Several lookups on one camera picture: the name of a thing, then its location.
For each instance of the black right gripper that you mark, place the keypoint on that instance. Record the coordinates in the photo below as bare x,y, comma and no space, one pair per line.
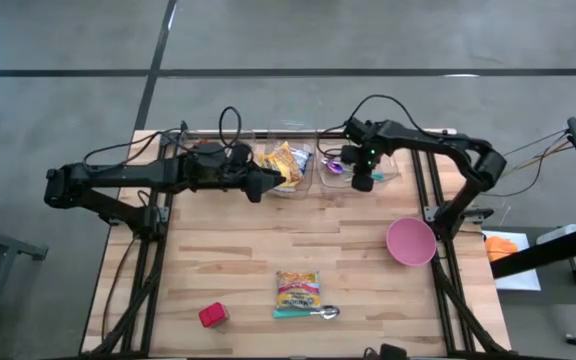
365,145

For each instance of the yellow ramen packet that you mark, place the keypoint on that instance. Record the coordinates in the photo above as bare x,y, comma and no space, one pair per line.
283,165

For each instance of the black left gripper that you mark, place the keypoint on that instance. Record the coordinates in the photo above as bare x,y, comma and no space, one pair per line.
218,170

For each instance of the red band ramen packet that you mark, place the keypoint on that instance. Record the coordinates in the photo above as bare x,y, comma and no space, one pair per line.
298,290

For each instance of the clear plastic bin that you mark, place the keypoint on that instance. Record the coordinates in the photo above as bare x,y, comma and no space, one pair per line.
390,167
290,131
188,137

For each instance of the pink bowl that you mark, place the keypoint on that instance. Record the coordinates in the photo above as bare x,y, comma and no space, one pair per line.
411,241

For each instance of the black device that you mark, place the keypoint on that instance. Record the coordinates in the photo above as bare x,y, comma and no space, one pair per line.
393,352

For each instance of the red pink small box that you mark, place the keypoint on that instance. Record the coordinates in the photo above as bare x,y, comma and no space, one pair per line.
212,315

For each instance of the black beam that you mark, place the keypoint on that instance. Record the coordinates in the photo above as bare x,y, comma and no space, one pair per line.
543,255

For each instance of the white paper sheet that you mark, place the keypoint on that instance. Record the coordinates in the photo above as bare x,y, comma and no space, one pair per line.
518,280

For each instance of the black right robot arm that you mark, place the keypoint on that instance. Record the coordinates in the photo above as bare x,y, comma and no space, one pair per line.
443,142

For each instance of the blue ramen packet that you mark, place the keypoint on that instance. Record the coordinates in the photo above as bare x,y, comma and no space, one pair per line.
306,160

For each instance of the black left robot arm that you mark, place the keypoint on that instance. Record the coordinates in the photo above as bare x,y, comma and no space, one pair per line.
128,175

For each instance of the white container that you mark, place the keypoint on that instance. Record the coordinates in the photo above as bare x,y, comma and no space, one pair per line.
555,234

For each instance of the orange cloth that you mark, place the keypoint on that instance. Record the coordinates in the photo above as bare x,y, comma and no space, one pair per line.
500,248

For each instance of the black aluminium rig frame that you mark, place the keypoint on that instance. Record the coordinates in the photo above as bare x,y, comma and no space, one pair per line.
288,134

